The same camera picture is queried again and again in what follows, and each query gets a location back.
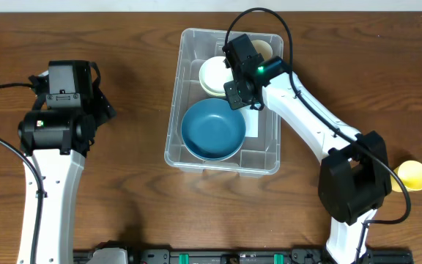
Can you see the white label in bin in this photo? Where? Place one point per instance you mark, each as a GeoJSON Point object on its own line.
{"type": "Point", "coordinates": [251, 118]}

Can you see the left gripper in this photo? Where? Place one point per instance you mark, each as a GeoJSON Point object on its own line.
{"type": "Point", "coordinates": [105, 106]}

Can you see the yellow cup near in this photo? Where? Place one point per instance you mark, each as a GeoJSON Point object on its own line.
{"type": "Point", "coordinates": [410, 173]}

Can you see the dark blue bowl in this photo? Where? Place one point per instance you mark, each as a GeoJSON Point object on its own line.
{"type": "Point", "coordinates": [212, 131]}

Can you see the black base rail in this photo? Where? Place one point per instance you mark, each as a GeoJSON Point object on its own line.
{"type": "Point", "coordinates": [114, 252]}

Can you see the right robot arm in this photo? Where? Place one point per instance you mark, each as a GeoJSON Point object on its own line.
{"type": "Point", "coordinates": [352, 182]}

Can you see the yellow small bowl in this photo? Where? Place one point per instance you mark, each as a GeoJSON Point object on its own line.
{"type": "Point", "coordinates": [214, 94]}

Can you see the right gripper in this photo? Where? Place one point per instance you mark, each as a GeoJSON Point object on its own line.
{"type": "Point", "coordinates": [234, 94]}

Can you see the clear plastic storage bin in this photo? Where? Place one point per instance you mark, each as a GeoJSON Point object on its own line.
{"type": "Point", "coordinates": [257, 157]}

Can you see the cream cup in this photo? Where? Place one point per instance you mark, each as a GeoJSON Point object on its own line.
{"type": "Point", "coordinates": [263, 48]}

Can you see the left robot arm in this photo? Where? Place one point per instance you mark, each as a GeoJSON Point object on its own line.
{"type": "Point", "coordinates": [56, 136]}

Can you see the white small bowl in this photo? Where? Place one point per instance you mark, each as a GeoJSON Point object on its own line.
{"type": "Point", "coordinates": [213, 74]}

